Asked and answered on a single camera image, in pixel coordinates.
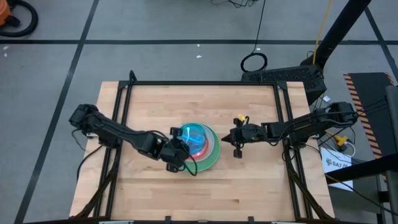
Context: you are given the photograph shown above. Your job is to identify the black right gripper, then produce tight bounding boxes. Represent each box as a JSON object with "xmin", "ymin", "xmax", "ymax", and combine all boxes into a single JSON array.
[{"xmin": 221, "ymin": 117, "xmax": 267, "ymax": 158}]

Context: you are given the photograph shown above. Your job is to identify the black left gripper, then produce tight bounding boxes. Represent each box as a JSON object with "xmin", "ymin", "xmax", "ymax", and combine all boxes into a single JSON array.
[{"xmin": 160, "ymin": 126, "xmax": 191, "ymax": 173}]

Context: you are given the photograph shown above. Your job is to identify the small translucent cyan plate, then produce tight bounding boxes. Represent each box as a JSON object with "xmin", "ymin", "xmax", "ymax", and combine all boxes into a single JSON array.
[{"xmin": 180, "ymin": 123, "xmax": 210, "ymax": 156}]

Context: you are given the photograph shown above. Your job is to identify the small translucent red plate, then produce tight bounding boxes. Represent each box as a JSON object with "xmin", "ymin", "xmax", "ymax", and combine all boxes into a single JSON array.
[{"xmin": 186, "ymin": 124, "xmax": 211, "ymax": 162}]

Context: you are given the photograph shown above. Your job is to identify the grey blue plastic plate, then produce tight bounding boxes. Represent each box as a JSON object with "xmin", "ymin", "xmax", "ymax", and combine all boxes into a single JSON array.
[{"xmin": 183, "ymin": 123, "xmax": 216, "ymax": 162}]

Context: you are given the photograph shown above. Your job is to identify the large light green plate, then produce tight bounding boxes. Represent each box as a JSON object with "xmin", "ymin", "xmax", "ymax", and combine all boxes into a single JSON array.
[{"xmin": 183, "ymin": 123, "xmax": 221, "ymax": 173}]

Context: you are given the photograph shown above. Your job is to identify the white paper sign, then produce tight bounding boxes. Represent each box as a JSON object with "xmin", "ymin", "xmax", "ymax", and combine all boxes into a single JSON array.
[{"xmin": 320, "ymin": 146, "xmax": 355, "ymax": 191}]

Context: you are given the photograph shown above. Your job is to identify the yellow clamp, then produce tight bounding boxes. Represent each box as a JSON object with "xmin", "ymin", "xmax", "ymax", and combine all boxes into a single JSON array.
[{"xmin": 332, "ymin": 134, "xmax": 349, "ymax": 147}]

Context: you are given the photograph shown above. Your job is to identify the black metal beam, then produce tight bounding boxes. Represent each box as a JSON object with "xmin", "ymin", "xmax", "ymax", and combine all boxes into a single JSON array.
[{"xmin": 325, "ymin": 154, "xmax": 398, "ymax": 184}]

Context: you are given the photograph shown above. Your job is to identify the black hazard striped ramp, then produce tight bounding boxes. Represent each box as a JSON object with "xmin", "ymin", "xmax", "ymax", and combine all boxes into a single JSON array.
[{"xmin": 343, "ymin": 72, "xmax": 398, "ymax": 159}]

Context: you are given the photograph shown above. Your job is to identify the orange vacuum cleaner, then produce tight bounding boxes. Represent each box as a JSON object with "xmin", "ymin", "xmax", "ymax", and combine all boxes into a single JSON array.
[{"xmin": 0, "ymin": 0, "xmax": 12, "ymax": 27}]

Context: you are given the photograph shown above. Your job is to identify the black aluminium table frame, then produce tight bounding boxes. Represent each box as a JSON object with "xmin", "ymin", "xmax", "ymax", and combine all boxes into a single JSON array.
[{"xmin": 73, "ymin": 70, "xmax": 335, "ymax": 224}]

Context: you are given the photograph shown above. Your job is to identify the black hanging cable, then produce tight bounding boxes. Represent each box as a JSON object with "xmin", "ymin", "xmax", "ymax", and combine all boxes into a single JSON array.
[{"xmin": 240, "ymin": 0, "xmax": 269, "ymax": 73}]

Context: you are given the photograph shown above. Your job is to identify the black floor cable bundle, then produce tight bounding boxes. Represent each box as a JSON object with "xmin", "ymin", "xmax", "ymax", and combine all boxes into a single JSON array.
[{"xmin": 211, "ymin": 0, "xmax": 259, "ymax": 9}]

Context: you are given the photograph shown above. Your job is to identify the yellow hanging cable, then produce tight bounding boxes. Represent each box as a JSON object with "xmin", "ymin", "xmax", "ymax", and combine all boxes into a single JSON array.
[{"xmin": 312, "ymin": 0, "xmax": 334, "ymax": 65}]

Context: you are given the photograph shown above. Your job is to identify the black camera stand pole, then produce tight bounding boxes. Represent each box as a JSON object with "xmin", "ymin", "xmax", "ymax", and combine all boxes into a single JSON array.
[{"xmin": 300, "ymin": 0, "xmax": 373, "ymax": 68}]

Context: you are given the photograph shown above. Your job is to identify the grey metal post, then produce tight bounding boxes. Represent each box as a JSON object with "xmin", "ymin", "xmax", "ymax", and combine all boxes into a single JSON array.
[{"xmin": 385, "ymin": 85, "xmax": 398, "ymax": 224}]

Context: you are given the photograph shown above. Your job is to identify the black vacuum hose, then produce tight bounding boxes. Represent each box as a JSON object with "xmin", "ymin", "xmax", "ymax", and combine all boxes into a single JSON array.
[{"xmin": 0, "ymin": 0, "xmax": 39, "ymax": 38}]

